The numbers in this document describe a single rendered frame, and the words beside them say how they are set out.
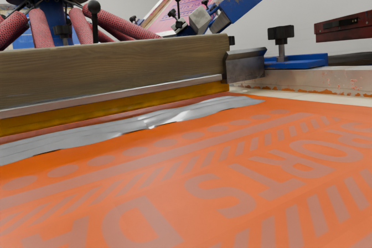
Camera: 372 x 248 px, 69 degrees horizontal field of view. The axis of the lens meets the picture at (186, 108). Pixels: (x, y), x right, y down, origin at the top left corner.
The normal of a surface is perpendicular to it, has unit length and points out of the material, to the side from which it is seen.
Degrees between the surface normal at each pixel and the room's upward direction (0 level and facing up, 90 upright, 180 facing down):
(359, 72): 90
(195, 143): 0
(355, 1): 90
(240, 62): 90
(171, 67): 90
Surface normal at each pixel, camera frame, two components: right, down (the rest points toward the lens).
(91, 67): 0.47, 0.12
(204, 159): -0.11, -0.97
